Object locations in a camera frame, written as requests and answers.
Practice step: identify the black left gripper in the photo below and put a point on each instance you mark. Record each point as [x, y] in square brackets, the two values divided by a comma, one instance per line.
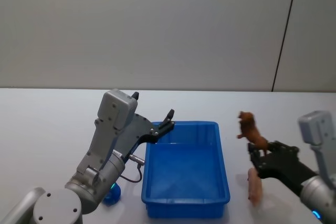
[136, 132]

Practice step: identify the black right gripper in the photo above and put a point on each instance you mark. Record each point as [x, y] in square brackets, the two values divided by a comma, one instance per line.
[284, 167]

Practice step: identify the brown toy lion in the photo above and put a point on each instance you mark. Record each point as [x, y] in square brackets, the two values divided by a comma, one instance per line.
[252, 133]

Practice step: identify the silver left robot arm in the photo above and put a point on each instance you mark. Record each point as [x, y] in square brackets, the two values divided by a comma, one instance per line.
[105, 129]

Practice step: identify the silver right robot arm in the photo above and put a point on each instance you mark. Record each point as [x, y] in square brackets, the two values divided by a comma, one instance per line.
[317, 134]

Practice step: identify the pink toy pig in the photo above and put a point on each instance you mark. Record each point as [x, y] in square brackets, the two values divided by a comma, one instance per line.
[254, 187]

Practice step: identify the blue plastic bin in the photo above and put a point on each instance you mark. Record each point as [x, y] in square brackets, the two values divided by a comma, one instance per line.
[183, 171]

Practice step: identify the small blue plastic toy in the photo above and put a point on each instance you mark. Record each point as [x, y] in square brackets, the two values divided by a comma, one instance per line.
[113, 195]

